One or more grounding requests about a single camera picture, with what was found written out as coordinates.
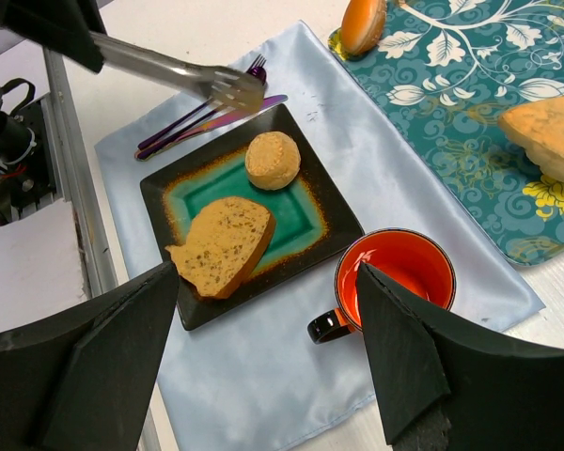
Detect purple spoon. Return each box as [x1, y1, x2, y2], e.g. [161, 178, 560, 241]
[134, 58, 267, 161]

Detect purple fork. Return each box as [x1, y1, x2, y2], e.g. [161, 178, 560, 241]
[137, 54, 266, 150]

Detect orange black mug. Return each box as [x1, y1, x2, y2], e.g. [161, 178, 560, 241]
[307, 228, 457, 344]

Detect small round bread roll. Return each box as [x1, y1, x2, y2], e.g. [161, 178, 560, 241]
[244, 132, 301, 191]

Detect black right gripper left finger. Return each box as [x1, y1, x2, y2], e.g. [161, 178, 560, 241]
[0, 262, 180, 450]

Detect aluminium frame rail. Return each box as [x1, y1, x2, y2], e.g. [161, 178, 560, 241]
[43, 49, 118, 297]

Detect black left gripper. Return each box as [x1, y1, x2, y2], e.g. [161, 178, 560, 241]
[0, 0, 105, 73]

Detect square green black plate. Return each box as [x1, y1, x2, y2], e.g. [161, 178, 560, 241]
[140, 104, 364, 331]

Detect white foam board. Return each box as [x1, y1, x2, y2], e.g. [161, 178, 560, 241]
[0, 200, 86, 333]

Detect iridescent purple knife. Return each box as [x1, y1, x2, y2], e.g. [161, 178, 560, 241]
[133, 94, 289, 162]

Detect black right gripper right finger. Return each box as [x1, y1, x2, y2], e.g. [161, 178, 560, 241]
[356, 264, 564, 450]

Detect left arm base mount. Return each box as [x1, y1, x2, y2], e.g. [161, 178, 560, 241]
[0, 78, 57, 226]

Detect metal serving tongs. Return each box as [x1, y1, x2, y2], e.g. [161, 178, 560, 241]
[90, 32, 265, 113]

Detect teal floral tray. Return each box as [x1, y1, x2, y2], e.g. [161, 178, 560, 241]
[328, 0, 564, 266]

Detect brown bread slice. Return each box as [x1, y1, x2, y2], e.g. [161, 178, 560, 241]
[166, 196, 276, 299]

